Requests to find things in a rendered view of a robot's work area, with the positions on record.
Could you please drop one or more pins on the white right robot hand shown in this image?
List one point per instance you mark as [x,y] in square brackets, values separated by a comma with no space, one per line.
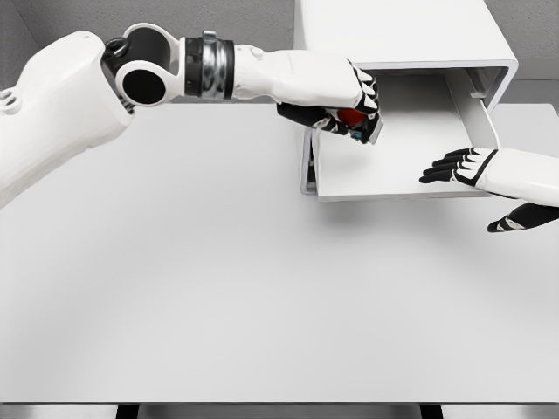
[519,179]

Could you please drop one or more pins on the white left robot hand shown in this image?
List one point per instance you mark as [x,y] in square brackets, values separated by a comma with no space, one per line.
[323,85]

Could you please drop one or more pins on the white tabletop storage cabinet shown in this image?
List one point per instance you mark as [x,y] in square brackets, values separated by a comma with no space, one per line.
[406,39]

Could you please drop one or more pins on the load switch with red knob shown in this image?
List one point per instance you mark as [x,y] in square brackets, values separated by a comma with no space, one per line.
[364,126]

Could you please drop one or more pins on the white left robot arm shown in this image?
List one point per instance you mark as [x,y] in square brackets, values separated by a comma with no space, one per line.
[61,113]

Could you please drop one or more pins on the white cabinet drawer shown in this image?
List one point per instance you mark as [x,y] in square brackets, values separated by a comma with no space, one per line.
[393,148]

